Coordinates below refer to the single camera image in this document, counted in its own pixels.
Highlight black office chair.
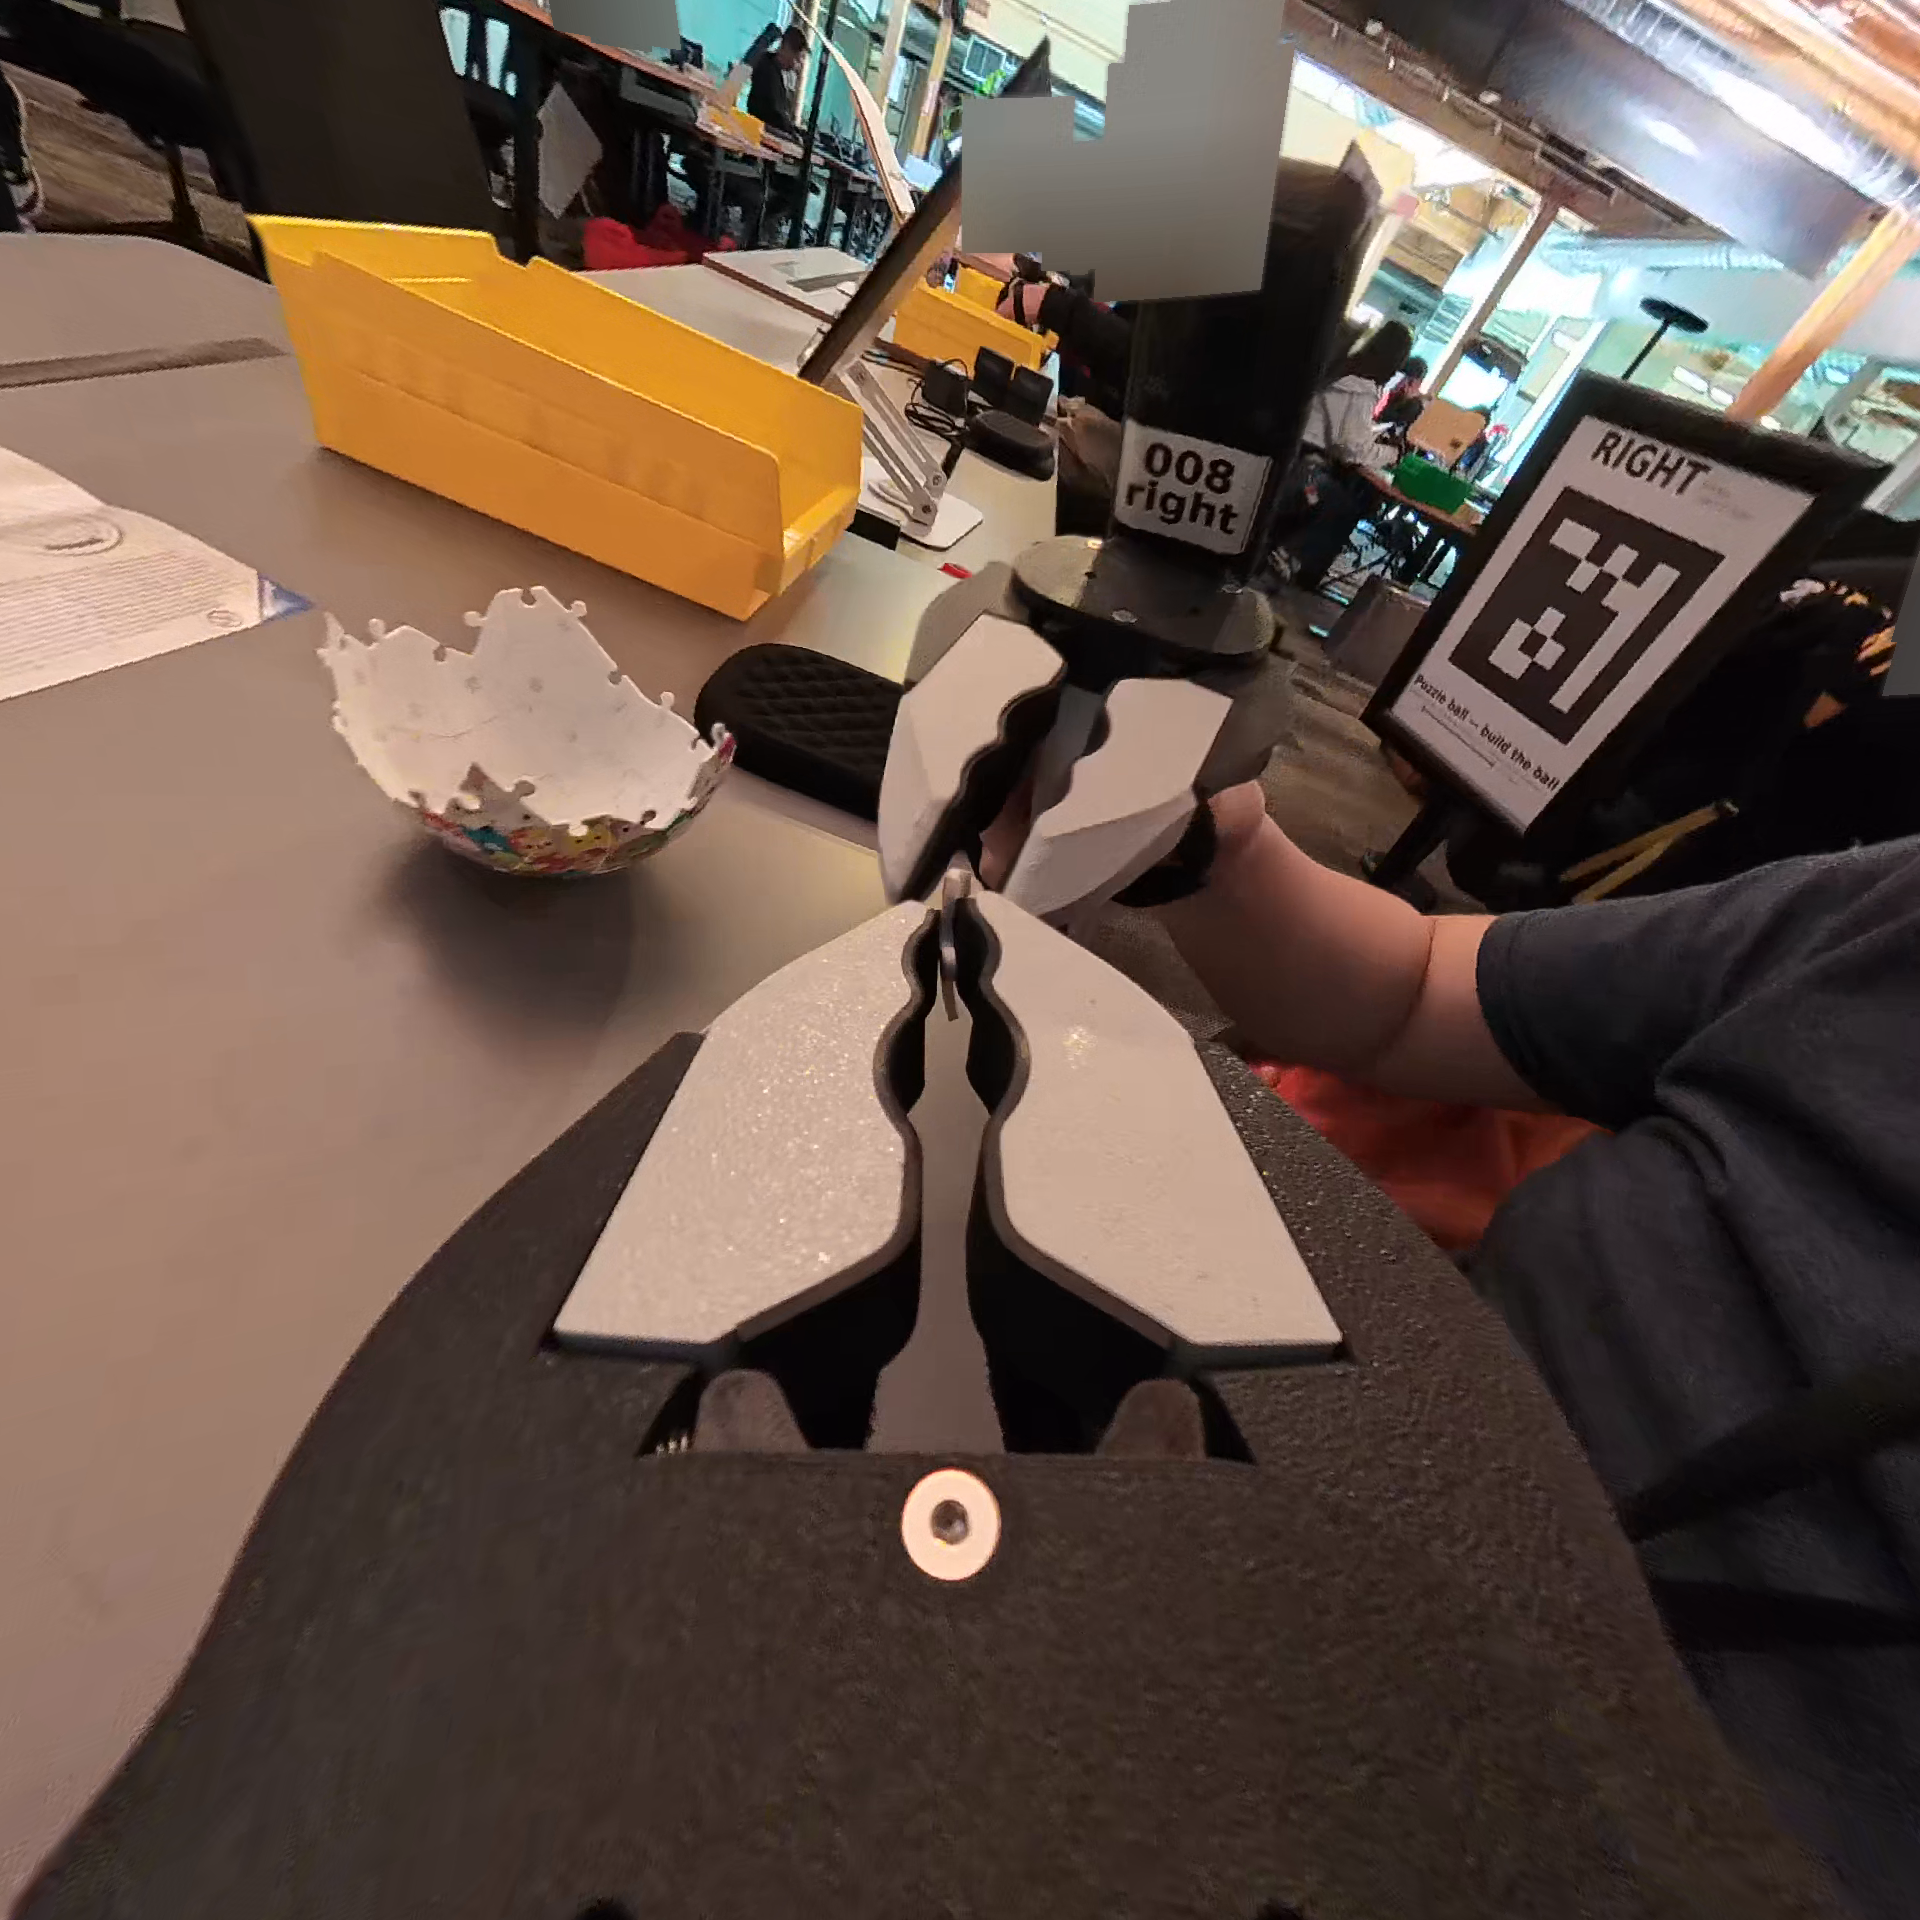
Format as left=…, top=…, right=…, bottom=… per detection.
left=175, top=0, right=501, bottom=247

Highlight black jacket with orange lining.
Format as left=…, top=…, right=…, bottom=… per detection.
left=1249, top=1057, right=1599, bottom=1254

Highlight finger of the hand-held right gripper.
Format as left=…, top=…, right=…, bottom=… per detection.
left=878, top=607, right=1074, bottom=906
left=995, top=676, right=1233, bottom=922

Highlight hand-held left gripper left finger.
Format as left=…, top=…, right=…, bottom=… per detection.
left=550, top=902, right=933, bottom=1411

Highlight person's dark blue shirt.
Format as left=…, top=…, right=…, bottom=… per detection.
left=1463, top=1110, right=1920, bottom=1920

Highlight black electronic device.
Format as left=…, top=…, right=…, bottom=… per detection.
left=918, top=349, right=1057, bottom=484

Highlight dark tablet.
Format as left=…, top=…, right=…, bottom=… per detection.
left=798, top=167, right=977, bottom=386

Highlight person's right hand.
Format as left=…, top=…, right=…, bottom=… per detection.
left=1162, top=784, right=1434, bottom=1073

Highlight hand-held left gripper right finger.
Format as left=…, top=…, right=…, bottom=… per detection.
left=958, top=896, right=1347, bottom=1420

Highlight framed black white tag sign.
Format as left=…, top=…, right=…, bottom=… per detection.
left=1359, top=367, right=1892, bottom=902

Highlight half built puzzle ball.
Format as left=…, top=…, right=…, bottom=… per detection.
left=317, top=583, right=742, bottom=880

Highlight black floor lamp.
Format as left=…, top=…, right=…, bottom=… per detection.
left=1633, top=294, right=1706, bottom=396

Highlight black bag yellow straps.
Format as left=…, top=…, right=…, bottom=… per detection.
left=1559, top=563, right=1920, bottom=907

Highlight yellow plastic bin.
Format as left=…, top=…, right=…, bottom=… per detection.
left=249, top=217, right=869, bottom=620
left=894, top=272, right=1057, bottom=375

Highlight white instruction leaflet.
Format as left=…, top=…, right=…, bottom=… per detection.
left=0, top=443, right=309, bottom=704

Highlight white folding tablet stand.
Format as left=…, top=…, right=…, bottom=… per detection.
left=822, top=355, right=987, bottom=552

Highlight red cloth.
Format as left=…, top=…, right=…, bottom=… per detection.
left=582, top=208, right=742, bottom=274

